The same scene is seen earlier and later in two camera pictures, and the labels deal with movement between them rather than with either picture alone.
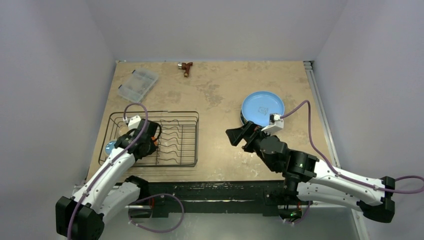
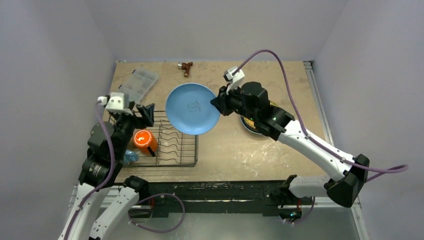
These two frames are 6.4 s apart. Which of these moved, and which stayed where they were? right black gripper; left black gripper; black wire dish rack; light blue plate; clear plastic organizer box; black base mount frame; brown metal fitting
Moved: left black gripper; right black gripper; light blue plate
Stayed: brown metal fitting; black base mount frame; black wire dish rack; clear plastic organizer box
